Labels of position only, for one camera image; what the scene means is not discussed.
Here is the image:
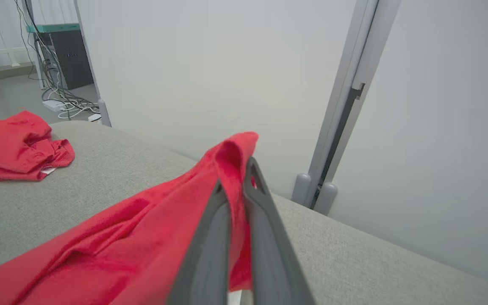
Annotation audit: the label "white power strip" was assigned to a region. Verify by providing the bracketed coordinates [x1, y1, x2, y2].
[42, 99, 65, 112]

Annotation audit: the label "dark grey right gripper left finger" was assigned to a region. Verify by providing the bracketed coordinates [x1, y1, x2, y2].
[166, 180, 232, 305]

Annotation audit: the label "grey metal partition post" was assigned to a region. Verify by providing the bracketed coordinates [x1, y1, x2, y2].
[303, 0, 402, 210]
[72, 0, 112, 128]

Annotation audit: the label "black cable bundle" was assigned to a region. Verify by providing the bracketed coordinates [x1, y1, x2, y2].
[14, 0, 60, 100]

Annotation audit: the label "grey rounded post foot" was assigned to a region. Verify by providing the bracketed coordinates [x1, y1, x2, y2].
[313, 182, 338, 216]
[291, 172, 312, 206]

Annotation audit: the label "dark cabinet with teal top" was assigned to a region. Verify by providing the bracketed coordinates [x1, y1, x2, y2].
[26, 23, 95, 90]

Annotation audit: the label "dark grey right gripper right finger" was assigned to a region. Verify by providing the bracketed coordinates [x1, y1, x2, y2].
[243, 156, 317, 305]

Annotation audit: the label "white cable tangle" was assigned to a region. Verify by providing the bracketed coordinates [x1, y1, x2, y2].
[43, 72, 100, 121]

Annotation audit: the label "red jersey with white sleeves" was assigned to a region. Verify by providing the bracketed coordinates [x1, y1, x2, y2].
[0, 131, 259, 305]

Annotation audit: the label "red shorts with white stripe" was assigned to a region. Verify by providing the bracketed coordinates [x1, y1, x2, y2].
[0, 110, 75, 183]

